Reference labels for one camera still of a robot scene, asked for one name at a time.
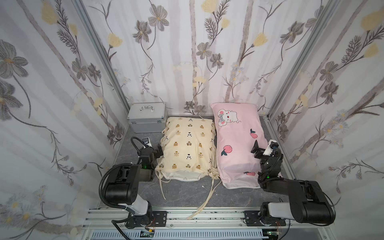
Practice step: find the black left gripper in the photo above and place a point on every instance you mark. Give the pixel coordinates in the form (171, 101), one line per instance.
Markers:
(156, 154)

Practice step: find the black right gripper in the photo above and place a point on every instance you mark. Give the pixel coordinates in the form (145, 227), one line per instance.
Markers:
(261, 152)

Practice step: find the cream bear print pillow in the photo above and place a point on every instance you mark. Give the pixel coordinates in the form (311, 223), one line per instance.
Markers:
(189, 150)

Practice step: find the pink cartoon print pillow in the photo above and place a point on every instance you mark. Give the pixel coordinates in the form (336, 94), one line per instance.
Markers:
(238, 126)

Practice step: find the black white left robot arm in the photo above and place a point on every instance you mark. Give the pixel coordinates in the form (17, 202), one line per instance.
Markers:
(119, 186)

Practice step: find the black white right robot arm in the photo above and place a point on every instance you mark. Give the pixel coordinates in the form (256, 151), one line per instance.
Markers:
(307, 204)

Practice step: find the silver aluminium case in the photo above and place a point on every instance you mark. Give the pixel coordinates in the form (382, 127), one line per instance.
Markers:
(148, 117)

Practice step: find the white ribbed vent strip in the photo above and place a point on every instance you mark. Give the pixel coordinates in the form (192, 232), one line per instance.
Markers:
(209, 234)

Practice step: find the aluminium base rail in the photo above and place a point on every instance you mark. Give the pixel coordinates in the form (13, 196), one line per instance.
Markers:
(98, 226)

